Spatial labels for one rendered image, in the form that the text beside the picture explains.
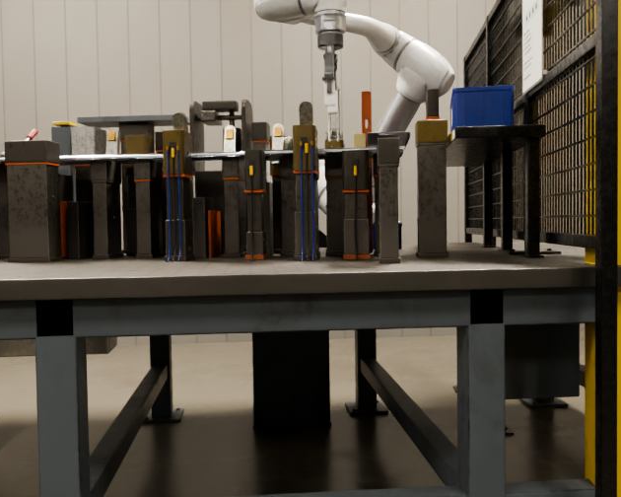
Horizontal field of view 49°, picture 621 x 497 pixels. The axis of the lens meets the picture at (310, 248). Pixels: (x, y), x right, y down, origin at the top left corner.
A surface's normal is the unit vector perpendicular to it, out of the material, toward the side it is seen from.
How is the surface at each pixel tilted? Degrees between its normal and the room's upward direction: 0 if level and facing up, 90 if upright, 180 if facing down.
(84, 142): 90
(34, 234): 90
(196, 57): 90
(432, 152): 90
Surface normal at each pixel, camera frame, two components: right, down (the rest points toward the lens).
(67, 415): 0.09, 0.04
